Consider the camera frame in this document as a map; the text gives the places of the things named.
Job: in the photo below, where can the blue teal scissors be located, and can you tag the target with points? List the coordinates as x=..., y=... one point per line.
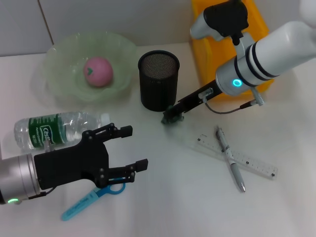
x=79, y=205

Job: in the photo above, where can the clear green-label water bottle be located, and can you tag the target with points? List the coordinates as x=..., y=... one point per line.
x=61, y=126

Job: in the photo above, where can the black mesh pen holder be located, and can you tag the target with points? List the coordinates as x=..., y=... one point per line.
x=158, y=86

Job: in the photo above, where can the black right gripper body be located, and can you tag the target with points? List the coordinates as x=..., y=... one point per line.
x=197, y=97

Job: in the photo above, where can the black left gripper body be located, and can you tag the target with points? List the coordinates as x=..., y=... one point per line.
x=71, y=165

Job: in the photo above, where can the transparent plastic ruler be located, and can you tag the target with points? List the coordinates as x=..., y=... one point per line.
x=256, y=165

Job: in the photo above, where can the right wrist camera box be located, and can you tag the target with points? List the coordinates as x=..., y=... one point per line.
x=222, y=17

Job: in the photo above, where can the pink peach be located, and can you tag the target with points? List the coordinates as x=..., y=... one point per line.
x=98, y=72

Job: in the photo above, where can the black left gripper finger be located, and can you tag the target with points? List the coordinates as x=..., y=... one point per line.
x=126, y=130
x=142, y=165

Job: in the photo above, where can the green plastic wrapper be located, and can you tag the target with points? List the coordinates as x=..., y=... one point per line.
x=170, y=120

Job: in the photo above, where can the yellow plastic bin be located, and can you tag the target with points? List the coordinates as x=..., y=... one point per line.
x=207, y=61

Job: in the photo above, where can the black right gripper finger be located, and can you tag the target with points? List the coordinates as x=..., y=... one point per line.
x=182, y=117
x=172, y=111

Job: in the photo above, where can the white grey ballpoint pen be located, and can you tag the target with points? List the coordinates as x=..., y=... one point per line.
x=225, y=148

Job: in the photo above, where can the translucent green fruit plate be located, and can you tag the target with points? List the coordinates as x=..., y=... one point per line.
x=61, y=64

